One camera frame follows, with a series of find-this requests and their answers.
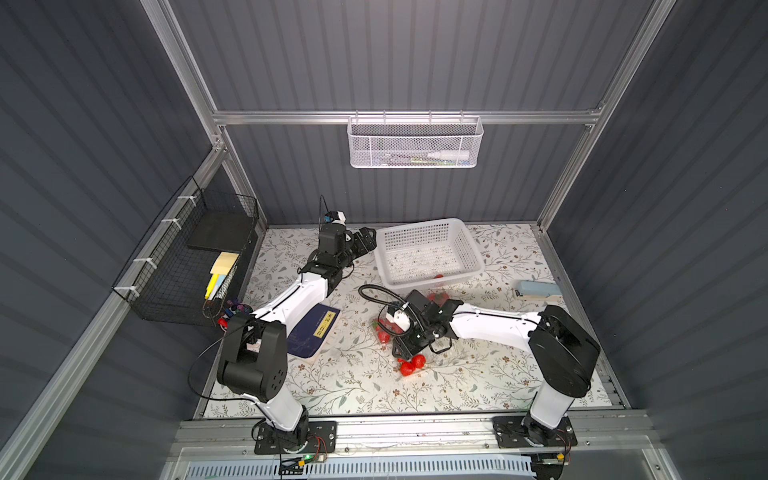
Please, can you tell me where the white plastic perforated basket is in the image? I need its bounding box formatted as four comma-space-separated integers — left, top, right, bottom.
374, 218, 485, 293

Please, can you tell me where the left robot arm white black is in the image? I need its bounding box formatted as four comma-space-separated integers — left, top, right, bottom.
216, 215, 377, 443

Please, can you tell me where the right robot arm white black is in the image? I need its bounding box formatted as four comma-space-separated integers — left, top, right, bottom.
380, 290, 601, 446

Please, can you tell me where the dark blue booklet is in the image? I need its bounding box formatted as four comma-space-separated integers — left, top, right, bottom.
287, 304, 341, 359

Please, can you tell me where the light blue sponge block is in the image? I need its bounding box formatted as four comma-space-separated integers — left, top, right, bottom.
515, 280, 562, 299

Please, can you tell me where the black notebook in basket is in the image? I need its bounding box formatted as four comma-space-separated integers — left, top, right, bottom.
187, 211, 254, 253

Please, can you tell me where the yellow sticky notes pad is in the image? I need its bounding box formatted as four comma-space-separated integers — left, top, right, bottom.
205, 252, 239, 300

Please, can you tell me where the pink cup with markers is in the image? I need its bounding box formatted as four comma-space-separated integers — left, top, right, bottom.
217, 300, 253, 331

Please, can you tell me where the white marker in basket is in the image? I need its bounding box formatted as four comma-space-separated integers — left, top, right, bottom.
426, 150, 472, 164

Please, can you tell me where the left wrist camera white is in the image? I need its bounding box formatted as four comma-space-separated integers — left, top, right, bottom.
324, 211, 346, 225

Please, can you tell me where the white wire mesh wall basket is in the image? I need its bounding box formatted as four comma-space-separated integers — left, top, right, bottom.
346, 114, 484, 169

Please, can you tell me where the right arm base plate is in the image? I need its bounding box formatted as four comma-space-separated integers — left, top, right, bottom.
491, 414, 578, 450

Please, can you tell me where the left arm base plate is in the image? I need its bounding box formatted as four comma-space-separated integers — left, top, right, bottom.
251, 420, 338, 455

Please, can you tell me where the black wire wall basket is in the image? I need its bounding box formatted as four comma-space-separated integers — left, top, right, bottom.
113, 178, 259, 328

